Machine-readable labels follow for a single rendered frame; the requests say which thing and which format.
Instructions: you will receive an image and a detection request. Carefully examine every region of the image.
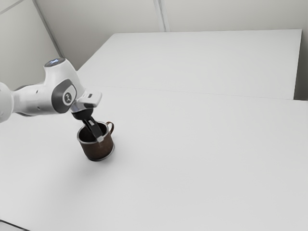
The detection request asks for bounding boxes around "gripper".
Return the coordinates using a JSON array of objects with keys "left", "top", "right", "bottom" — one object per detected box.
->
[{"left": 71, "top": 108, "right": 105, "bottom": 142}]

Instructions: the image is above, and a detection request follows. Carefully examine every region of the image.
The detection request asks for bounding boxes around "brown metal mug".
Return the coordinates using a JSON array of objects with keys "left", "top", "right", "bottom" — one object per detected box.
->
[{"left": 77, "top": 121, "right": 116, "bottom": 162}]

